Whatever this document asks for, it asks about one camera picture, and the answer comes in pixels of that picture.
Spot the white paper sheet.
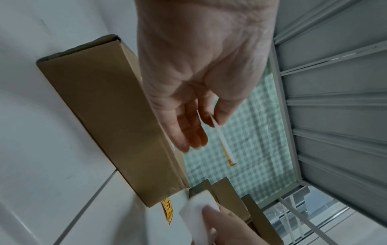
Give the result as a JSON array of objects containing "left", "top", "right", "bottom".
[{"left": 179, "top": 190, "right": 221, "bottom": 245}]

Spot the white plastic strap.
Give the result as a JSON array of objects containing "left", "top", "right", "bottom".
[{"left": 277, "top": 195, "right": 331, "bottom": 245}]

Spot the person's right hand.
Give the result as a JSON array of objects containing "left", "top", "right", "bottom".
[{"left": 201, "top": 205, "right": 273, "bottom": 245}]

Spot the thin white orange-printed label strip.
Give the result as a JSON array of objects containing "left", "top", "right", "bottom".
[{"left": 209, "top": 114, "right": 238, "bottom": 167}]

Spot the person's left hand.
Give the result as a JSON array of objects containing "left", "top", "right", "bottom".
[{"left": 135, "top": 0, "right": 279, "bottom": 154}]

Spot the small cardboard box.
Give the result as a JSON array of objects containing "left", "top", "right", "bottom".
[{"left": 240, "top": 194, "right": 282, "bottom": 245}]

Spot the large long cardboard box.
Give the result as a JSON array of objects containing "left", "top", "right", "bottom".
[{"left": 36, "top": 34, "right": 191, "bottom": 208}]

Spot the green checked cloth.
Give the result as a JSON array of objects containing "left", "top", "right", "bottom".
[{"left": 173, "top": 57, "right": 296, "bottom": 209}]

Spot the grey metal slatted frame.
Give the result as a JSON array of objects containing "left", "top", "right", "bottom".
[{"left": 260, "top": 0, "right": 387, "bottom": 211}]

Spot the red yellow sticker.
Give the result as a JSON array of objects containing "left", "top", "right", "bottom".
[{"left": 160, "top": 197, "right": 173, "bottom": 226}]

